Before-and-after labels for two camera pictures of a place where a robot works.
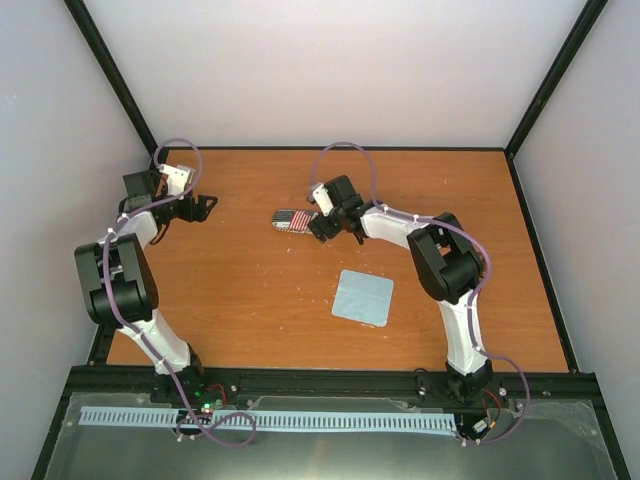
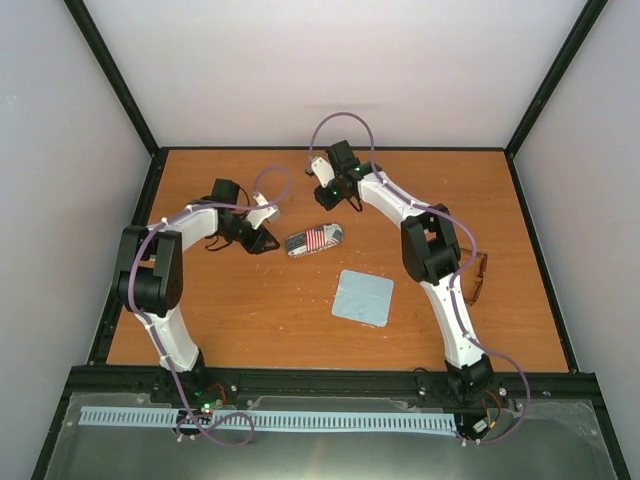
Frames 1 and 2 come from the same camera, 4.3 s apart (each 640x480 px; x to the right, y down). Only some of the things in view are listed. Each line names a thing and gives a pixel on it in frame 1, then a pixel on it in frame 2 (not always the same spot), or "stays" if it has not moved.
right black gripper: x=327 y=230 → x=325 y=201
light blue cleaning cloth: x=363 y=298 stays
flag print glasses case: x=293 y=220 → x=303 y=243
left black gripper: x=199 y=213 → x=254 y=246
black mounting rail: x=129 y=386 stays
